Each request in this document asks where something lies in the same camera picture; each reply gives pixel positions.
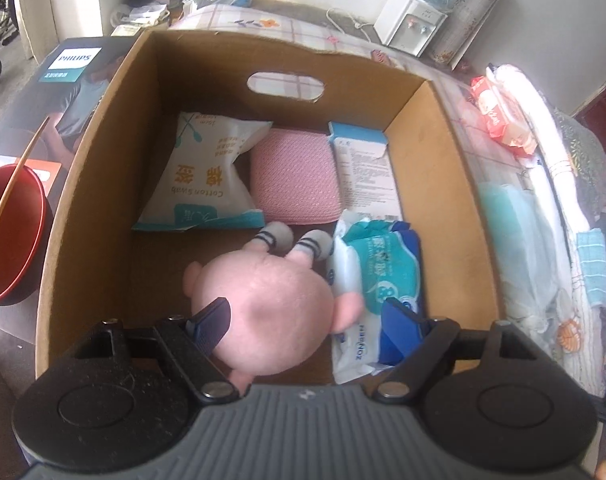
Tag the rolled patterned mat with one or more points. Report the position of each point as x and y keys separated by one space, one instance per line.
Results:
x=478 y=15

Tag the wooden chopstick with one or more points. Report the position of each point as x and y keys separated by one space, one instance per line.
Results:
x=18 y=170

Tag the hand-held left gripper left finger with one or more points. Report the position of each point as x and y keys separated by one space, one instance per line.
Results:
x=210 y=322

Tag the pink wet wipes pack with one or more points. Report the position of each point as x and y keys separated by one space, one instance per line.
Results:
x=503 y=115

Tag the white cotton swab bag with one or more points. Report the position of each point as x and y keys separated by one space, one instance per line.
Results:
x=203 y=175

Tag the blue wet wipes pack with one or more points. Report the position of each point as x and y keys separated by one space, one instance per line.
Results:
x=378 y=265

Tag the grey floral pillow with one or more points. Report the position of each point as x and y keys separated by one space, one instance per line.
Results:
x=583 y=160

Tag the teal checked towel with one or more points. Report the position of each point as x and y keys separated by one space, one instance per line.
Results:
x=592 y=265

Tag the light blue carton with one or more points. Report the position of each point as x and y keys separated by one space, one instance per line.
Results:
x=368 y=170

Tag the red bowl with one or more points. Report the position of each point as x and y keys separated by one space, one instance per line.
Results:
x=13 y=240

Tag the pink knitted sponge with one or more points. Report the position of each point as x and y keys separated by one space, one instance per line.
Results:
x=293 y=175

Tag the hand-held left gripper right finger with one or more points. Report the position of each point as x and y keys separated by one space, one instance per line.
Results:
x=400 y=327

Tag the pink plush toy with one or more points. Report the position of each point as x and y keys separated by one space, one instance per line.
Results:
x=273 y=310

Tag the cardboard box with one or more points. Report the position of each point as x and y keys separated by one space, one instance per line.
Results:
x=108 y=240

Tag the knotted white plastic bag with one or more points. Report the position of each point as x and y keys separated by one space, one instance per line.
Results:
x=513 y=220

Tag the dark printed appliance box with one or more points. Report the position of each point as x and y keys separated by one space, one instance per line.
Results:
x=88 y=85

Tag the dark red door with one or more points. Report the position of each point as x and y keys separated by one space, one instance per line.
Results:
x=603 y=105

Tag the white water dispenser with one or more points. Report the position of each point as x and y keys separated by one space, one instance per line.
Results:
x=403 y=15

